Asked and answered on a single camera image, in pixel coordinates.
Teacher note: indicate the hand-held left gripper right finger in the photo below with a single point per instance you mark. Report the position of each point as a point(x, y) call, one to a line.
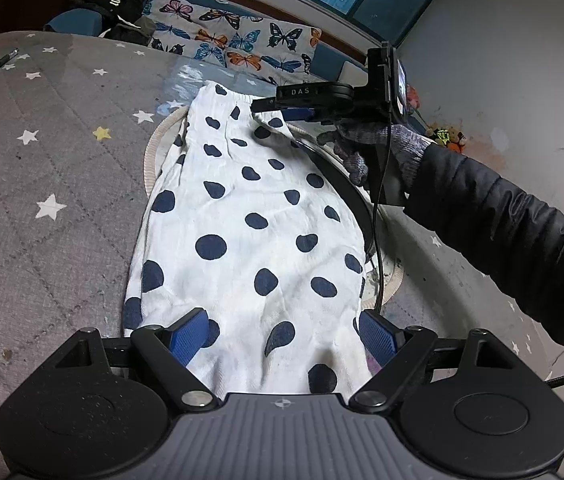
point(377, 337)

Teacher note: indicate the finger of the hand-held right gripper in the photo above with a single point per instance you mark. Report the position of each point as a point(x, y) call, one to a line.
point(297, 114)

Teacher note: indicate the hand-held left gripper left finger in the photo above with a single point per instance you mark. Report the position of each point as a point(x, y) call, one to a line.
point(189, 335)

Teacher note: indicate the white polka dot pants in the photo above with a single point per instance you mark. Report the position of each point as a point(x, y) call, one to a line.
point(262, 200)

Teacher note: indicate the person's right forearm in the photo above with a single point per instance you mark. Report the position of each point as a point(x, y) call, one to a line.
point(512, 230)

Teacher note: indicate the person's right hand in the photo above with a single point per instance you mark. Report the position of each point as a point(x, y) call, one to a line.
point(392, 135)

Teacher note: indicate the pink plush toy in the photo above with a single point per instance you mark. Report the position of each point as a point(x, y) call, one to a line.
point(413, 97)

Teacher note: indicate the butterfly print pillow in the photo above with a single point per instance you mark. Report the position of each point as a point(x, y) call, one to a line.
point(277, 45)
point(187, 20)

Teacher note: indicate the small orange plush toy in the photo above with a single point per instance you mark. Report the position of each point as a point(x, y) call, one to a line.
point(444, 137)

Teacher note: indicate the grey star tablecloth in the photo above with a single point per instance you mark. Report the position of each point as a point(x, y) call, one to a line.
point(37, 260)

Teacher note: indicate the dark grey garment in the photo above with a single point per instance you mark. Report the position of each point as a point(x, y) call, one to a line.
point(129, 32)

